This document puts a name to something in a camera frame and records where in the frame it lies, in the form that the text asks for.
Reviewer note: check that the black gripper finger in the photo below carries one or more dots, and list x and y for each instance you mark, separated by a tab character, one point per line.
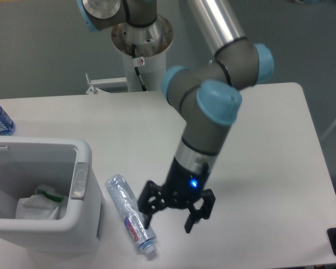
150	201
203	212

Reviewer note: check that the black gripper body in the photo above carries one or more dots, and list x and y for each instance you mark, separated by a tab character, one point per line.
184	187

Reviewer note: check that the crushed clear plastic bottle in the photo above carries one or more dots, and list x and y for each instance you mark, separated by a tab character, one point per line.
127	207

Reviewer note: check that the white paper wrapper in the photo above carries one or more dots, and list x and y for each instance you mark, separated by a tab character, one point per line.
45	204

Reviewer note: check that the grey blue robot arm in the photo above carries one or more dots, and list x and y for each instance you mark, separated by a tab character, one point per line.
208	99

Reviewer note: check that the white trash can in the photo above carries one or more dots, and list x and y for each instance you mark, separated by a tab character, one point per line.
64	164

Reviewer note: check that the white left table clamp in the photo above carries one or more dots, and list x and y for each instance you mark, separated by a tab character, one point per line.
107	85

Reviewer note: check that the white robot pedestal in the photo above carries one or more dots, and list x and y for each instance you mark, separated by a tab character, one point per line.
143	51

